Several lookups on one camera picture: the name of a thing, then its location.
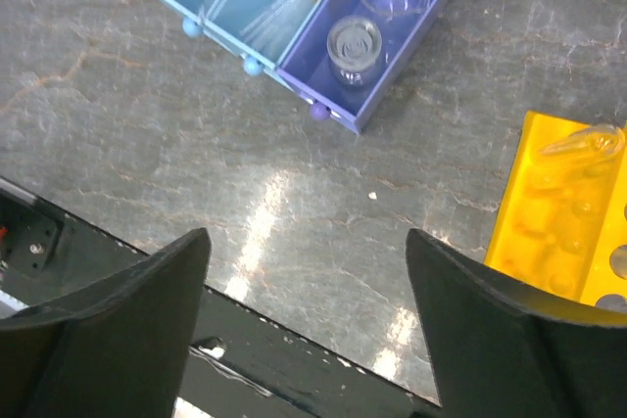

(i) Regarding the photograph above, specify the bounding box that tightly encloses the clear glass test tube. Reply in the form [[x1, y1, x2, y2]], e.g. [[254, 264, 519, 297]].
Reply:
[[539, 124, 626, 159]]

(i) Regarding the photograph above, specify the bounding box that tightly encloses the small clear glass vial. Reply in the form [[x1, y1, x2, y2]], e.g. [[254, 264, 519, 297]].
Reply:
[[326, 16, 383, 87]]

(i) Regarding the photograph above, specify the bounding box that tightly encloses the blue three-compartment drawer box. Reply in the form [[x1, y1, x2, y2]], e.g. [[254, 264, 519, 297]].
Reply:
[[161, 0, 449, 132]]

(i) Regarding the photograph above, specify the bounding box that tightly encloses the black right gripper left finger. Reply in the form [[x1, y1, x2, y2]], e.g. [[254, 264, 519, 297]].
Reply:
[[1, 229, 211, 417]]

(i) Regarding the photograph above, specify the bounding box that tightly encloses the yellow test tube rack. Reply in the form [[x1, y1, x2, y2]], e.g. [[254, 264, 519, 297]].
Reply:
[[485, 111, 626, 313]]

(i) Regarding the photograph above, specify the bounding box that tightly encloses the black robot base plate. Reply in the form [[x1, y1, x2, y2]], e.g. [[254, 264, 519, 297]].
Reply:
[[1, 180, 442, 417]]

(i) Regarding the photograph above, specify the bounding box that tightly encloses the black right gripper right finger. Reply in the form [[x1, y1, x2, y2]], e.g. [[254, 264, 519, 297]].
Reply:
[[406, 229, 626, 417]]

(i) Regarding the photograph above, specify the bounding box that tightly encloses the clear plastic dropper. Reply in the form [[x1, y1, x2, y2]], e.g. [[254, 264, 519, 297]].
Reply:
[[240, 0, 318, 61]]

